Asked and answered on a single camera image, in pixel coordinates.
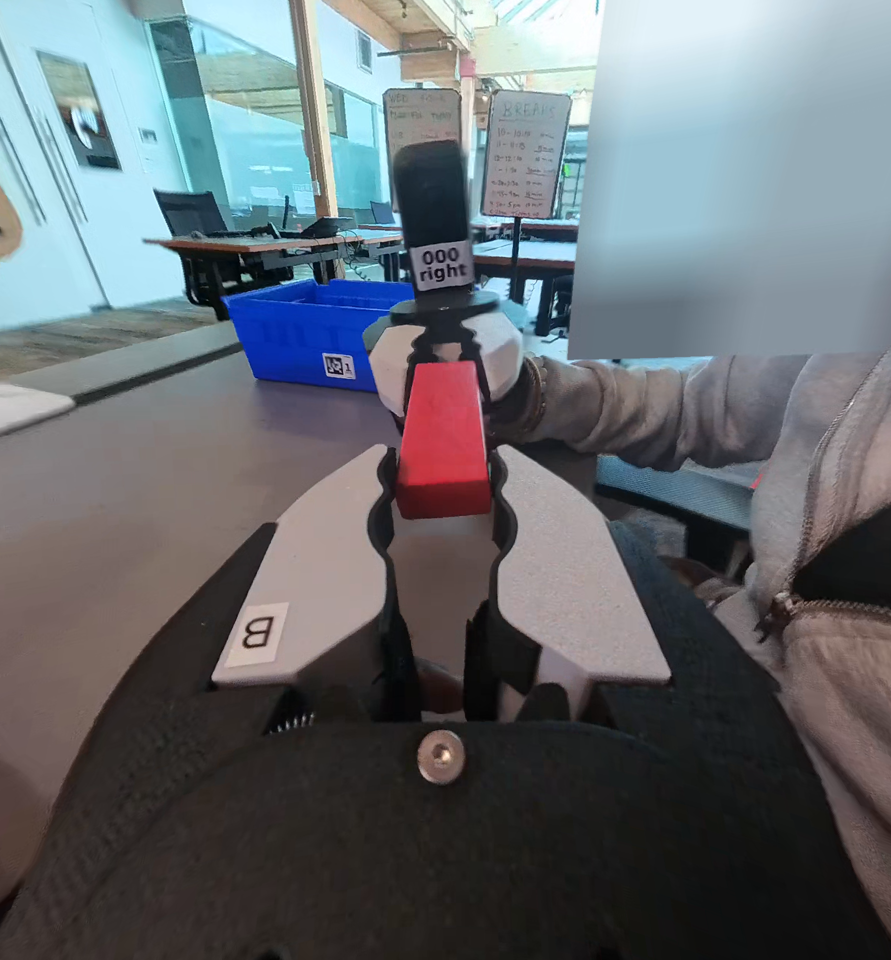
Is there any blue grey chair seat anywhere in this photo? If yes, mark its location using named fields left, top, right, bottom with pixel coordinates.
left=594, top=453, right=765, bottom=571

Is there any phone icon door sign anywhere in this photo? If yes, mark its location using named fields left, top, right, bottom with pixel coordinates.
left=36, top=51, right=122, bottom=170

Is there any blue plastic bin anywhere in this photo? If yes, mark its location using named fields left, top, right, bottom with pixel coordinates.
left=222, top=279, right=417, bottom=393

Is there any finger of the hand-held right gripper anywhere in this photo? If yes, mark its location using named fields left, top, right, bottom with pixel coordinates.
left=460, top=313, right=526, bottom=404
left=369, top=324, right=423, bottom=419

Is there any white stand base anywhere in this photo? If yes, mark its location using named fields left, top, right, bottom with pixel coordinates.
left=0, top=382, right=77, bottom=449

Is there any red rectangular block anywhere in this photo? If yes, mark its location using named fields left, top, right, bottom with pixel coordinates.
left=394, top=361, right=493, bottom=520

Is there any person's right hand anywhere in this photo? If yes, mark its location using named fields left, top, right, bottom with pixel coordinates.
left=486, top=363, right=531, bottom=446

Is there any person's grey hoodie torso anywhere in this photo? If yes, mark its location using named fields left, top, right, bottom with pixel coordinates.
left=715, top=348, right=891, bottom=960

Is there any black office chair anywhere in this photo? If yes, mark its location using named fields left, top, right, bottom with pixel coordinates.
left=153, top=189, right=297, bottom=305

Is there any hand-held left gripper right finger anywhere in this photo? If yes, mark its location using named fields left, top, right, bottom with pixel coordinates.
left=463, top=442, right=673, bottom=720

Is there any wooden support post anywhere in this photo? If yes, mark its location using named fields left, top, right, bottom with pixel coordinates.
left=289, top=0, right=340, bottom=219

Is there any wooden office desk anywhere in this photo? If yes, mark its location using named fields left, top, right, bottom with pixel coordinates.
left=144, top=228, right=405, bottom=303
left=471, top=238, right=578, bottom=336

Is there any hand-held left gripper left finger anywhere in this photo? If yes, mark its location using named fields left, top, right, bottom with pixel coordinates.
left=210, top=442, right=417, bottom=714

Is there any whiteboard on stand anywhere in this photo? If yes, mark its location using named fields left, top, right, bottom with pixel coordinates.
left=382, top=87, right=463, bottom=219
left=480, top=90, right=573, bottom=303

